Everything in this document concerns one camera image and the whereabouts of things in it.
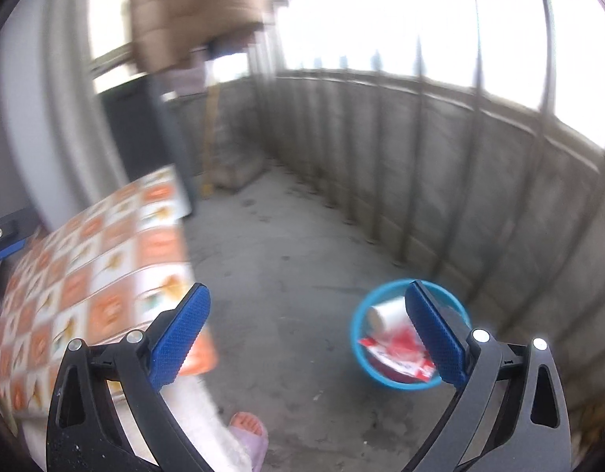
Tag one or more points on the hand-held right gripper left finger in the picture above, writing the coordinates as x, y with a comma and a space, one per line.
179, 334

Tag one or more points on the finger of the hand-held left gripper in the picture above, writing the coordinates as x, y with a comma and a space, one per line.
9, 236

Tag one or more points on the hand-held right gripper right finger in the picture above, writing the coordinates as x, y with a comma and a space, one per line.
435, 339

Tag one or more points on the red white snack bag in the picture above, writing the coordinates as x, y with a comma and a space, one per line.
396, 359

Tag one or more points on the blue plastic basket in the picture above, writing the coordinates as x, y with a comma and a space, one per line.
357, 339

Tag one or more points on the orange floral tiled tablecloth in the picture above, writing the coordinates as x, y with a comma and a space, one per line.
86, 280

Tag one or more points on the person's foot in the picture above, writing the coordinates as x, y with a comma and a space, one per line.
243, 423

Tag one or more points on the pink slipper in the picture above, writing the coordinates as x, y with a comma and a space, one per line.
255, 452

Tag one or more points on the grey curtain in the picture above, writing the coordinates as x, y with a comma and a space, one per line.
71, 108

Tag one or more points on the black cabinet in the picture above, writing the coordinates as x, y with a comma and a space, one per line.
135, 132

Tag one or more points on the grey sack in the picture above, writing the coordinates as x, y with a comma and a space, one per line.
236, 167

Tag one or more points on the metal balcony railing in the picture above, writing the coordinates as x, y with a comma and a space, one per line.
479, 167

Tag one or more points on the pink hanging cloth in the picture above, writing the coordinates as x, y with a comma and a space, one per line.
184, 83

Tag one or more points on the tan quilted jacket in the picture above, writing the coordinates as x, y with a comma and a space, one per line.
194, 10

